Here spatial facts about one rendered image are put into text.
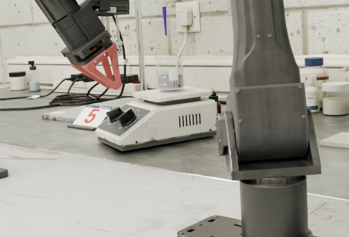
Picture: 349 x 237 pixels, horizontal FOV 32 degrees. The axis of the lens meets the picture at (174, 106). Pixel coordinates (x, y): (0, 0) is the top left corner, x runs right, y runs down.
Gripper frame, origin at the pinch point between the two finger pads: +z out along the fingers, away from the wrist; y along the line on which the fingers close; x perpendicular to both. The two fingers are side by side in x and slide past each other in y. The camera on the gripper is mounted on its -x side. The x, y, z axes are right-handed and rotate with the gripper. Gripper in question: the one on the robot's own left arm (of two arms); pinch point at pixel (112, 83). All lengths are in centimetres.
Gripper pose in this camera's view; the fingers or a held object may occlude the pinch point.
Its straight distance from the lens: 106.1
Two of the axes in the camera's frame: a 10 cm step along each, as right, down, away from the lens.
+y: -4.6, -1.0, 8.8
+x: -7.3, 6.1, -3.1
